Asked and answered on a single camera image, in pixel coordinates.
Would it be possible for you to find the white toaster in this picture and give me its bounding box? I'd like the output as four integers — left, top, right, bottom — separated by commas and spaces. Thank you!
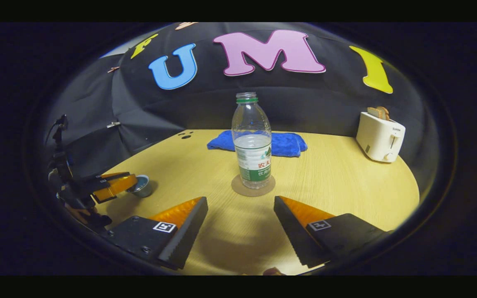
356, 111, 406, 163

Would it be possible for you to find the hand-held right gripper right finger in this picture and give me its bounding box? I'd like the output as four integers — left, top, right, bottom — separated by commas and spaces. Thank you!
274, 195, 393, 268

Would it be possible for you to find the clear plastic water bottle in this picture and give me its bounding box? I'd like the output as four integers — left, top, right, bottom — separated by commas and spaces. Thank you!
231, 92, 272, 190

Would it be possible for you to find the grey teacup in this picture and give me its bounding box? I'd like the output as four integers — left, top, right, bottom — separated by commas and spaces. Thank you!
127, 175, 154, 198

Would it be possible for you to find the blue towel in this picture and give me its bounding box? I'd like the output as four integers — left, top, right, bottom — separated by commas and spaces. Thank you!
207, 130, 308, 158

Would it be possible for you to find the black backdrop cloth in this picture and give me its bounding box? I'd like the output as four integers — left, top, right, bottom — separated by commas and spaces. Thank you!
44, 23, 438, 183

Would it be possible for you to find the round brown coaster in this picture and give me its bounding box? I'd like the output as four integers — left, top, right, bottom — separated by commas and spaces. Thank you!
231, 174, 276, 197

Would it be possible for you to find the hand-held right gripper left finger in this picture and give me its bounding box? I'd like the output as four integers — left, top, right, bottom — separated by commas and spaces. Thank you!
108, 197, 209, 270

